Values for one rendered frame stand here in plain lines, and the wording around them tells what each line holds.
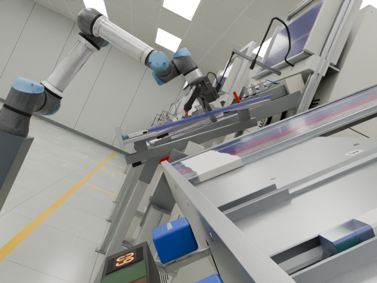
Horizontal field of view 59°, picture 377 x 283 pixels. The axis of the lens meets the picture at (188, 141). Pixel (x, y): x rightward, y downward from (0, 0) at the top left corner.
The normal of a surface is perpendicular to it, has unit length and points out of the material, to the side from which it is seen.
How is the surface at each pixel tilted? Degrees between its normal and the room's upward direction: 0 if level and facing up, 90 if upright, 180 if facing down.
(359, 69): 90
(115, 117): 90
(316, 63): 90
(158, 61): 90
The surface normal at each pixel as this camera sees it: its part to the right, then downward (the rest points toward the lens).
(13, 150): 0.20, 0.05
